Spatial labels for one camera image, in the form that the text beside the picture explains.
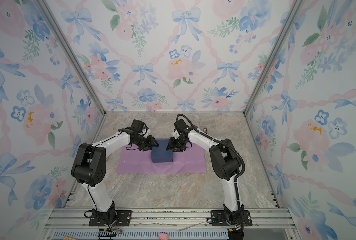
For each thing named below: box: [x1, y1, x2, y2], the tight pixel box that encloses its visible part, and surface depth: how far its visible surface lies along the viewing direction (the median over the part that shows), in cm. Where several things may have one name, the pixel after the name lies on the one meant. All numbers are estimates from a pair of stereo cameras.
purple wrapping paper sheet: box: [117, 143, 207, 174], surface depth 94 cm
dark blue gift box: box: [151, 139, 173, 163], surface depth 93 cm
